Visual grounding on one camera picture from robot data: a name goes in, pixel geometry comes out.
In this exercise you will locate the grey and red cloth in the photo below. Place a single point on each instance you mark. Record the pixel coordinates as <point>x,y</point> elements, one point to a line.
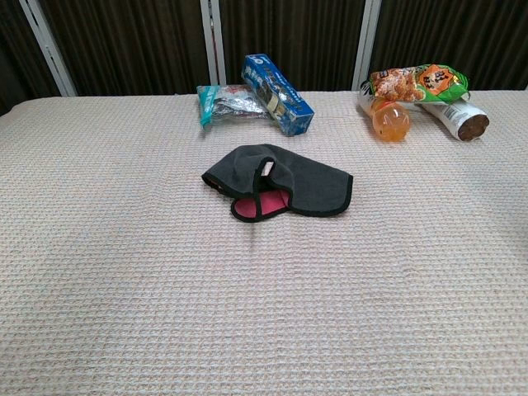
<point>313,185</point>

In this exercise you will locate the blue snack packet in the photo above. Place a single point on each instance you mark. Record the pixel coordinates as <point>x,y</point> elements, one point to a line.
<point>280,99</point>

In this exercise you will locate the silver and teal snack packet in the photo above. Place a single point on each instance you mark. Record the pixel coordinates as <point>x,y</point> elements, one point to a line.
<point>222,105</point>

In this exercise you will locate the beige woven tablecloth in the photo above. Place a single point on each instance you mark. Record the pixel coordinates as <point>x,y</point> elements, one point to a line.
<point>123,247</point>

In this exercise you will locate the orange drink bottle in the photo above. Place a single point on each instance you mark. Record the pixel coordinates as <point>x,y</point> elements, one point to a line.
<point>392,121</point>

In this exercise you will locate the green and orange snack bag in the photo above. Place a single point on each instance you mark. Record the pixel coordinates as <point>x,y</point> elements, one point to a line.
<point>416,84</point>

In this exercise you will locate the brown drink bottle white label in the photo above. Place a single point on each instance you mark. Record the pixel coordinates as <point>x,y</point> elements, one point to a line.
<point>458,115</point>

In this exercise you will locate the white metal frame post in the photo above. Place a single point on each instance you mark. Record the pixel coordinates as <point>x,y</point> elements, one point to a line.
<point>49,53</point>
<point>212,41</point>
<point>367,41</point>

